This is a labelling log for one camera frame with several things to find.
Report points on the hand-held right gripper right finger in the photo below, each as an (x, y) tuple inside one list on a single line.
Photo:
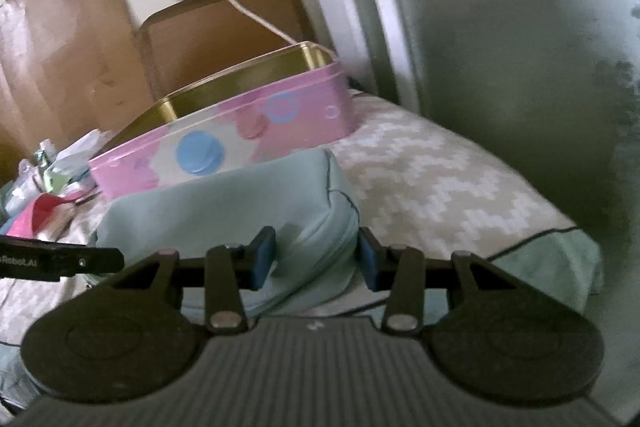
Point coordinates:
[(367, 264)]

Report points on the beige patterned blanket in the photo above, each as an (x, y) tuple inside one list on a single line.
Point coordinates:
[(425, 187)]

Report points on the green paper packet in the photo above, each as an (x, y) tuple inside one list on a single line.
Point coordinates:
[(54, 179)]

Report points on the white plastic packets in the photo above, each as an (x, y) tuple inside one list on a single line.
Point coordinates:
[(82, 149)]

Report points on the brown cardboard box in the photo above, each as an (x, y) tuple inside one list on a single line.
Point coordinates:
[(210, 37)]

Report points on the pink dotted tin box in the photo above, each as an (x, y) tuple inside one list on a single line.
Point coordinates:
[(230, 132)]

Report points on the mint green bed sheet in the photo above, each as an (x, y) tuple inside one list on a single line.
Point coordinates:
[(550, 267)]

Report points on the mint green fabric pouch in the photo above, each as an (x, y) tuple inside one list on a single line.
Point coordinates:
[(200, 217)]

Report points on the pink towel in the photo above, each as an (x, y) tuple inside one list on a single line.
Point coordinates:
[(47, 214)]

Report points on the large brown cardboard sheet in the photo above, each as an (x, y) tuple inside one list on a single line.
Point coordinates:
[(60, 32)]

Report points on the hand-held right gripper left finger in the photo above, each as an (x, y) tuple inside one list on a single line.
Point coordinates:
[(262, 257)]

